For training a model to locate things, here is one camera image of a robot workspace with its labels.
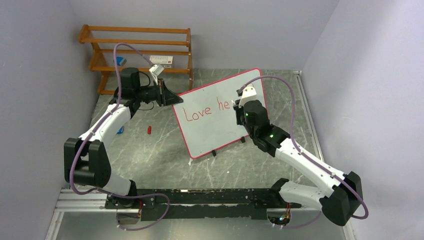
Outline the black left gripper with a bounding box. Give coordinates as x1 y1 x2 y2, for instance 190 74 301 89
136 79 184 108

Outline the pink framed whiteboard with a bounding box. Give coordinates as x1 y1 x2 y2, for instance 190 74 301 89
172 68 262 159

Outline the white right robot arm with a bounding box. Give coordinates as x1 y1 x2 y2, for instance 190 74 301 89
233 99 363 226

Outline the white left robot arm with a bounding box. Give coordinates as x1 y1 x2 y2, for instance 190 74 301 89
63 67 183 208

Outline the blue whiteboard eraser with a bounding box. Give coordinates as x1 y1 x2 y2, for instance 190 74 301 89
115 56 127 67

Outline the white red card box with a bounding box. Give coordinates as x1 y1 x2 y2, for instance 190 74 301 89
149 55 174 65

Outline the wooden shelf rack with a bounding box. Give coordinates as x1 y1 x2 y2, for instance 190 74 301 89
77 24 194 95

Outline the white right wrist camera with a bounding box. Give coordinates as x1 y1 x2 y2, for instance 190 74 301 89
236 83 257 108

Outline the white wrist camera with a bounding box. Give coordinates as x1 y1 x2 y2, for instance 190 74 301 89
236 83 257 108
148 63 165 85

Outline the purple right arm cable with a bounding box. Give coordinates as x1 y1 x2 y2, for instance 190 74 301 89
236 75 370 230

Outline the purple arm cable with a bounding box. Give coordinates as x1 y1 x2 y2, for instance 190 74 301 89
68 43 170 232
236 75 370 230

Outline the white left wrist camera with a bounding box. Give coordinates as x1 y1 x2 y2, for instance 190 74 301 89
148 63 165 85

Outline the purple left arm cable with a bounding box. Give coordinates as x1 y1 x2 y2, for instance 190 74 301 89
68 43 170 232

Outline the aluminium frame rail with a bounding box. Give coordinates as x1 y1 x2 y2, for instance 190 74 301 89
44 188 357 240

